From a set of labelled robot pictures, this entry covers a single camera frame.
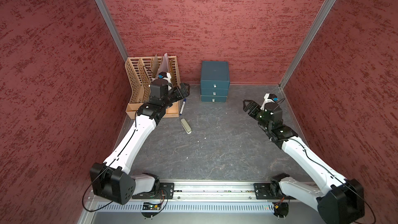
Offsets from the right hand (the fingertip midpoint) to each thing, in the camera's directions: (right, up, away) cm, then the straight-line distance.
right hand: (246, 106), depth 80 cm
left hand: (-33, +8, -4) cm, 34 cm away
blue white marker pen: (-38, -2, +26) cm, 46 cm away
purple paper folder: (-46, +24, +10) cm, 53 cm away
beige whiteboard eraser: (-34, -13, +15) cm, 40 cm away
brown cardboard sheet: (-54, +25, +16) cm, 61 cm away
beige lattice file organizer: (-65, +22, +17) cm, 71 cm away
